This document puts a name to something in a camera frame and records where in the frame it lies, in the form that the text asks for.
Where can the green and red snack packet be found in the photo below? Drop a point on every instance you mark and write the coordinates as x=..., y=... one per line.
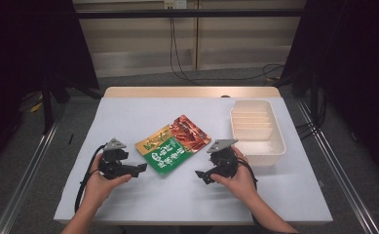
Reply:
x=174, y=146

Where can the metal floor rail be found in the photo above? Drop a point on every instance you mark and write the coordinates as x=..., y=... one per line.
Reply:
x=336, y=165
x=24, y=175

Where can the person's left hand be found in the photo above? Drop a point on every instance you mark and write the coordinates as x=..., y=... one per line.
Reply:
x=100, y=187

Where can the black horizontal bar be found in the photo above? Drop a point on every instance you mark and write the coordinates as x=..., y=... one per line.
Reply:
x=190, y=13

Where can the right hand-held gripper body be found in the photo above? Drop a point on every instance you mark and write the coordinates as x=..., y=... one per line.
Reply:
x=224, y=159

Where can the black metal stand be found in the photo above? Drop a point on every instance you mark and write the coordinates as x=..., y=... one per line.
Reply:
x=47, y=104
x=313, y=97

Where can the white table mat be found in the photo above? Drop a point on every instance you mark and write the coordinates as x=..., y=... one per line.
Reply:
x=190, y=195

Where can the white plastic divided box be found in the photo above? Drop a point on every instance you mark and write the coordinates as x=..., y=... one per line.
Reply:
x=258, y=133

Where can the black curtain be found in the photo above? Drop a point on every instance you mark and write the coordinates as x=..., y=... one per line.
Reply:
x=349, y=65
x=24, y=58

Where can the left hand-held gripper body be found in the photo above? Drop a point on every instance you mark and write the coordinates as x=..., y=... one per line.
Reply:
x=111, y=162

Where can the white wall socket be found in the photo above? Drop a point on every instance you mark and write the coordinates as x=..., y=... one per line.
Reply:
x=175, y=4

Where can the person's right hand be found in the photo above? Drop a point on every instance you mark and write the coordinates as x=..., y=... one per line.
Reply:
x=239, y=182

